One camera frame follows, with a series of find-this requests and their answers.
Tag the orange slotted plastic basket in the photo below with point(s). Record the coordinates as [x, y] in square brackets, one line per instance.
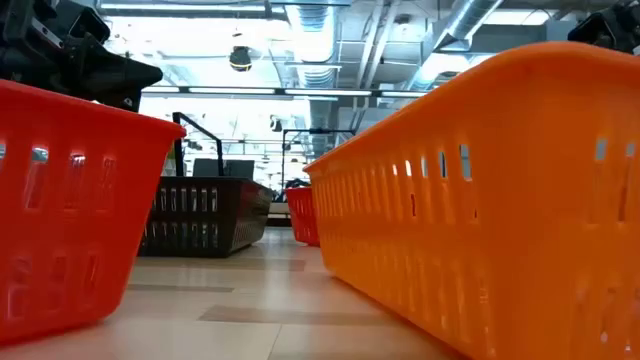
[500, 225]

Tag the long ceiling light strip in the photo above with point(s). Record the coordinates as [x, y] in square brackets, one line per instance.
[230, 90]

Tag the red slotted plastic basket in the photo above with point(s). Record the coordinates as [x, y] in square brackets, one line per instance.
[75, 240]
[302, 215]

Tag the black dome ceiling camera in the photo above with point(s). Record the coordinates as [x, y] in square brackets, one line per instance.
[240, 59]

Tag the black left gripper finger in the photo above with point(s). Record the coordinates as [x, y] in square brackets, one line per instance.
[115, 80]

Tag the dark monitor screen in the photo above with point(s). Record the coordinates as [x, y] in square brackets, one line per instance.
[225, 168]

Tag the smooth silver ceiling duct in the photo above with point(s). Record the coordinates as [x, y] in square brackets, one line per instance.
[465, 20]

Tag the black metal frame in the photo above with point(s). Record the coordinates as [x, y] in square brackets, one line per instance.
[176, 145]

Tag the black slotted plastic basket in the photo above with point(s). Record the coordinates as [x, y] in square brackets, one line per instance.
[235, 215]

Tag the ribbed silver ceiling duct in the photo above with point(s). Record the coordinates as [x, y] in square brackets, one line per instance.
[315, 75]

